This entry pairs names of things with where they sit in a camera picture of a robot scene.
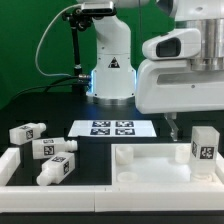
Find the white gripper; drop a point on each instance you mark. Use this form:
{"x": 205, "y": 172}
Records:
{"x": 171, "y": 86}

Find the white square tabletop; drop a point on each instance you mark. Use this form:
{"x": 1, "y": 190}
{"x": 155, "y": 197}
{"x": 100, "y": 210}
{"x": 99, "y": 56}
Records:
{"x": 161, "y": 164}

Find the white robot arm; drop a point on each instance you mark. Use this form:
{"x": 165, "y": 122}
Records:
{"x": 113, "y": 78}

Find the white U-shaped fence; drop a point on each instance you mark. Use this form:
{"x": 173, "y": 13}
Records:
{"x": 108, "y": 198}

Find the white marker sheet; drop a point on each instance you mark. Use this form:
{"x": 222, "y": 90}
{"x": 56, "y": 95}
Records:
{"x": 112, "y": 128}

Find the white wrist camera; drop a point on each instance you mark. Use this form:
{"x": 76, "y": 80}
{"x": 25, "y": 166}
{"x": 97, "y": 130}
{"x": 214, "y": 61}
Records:
{"x": 176, "y": 44}

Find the black camera stand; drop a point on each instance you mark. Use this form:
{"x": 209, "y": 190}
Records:
{"x": 78, "y": 23}

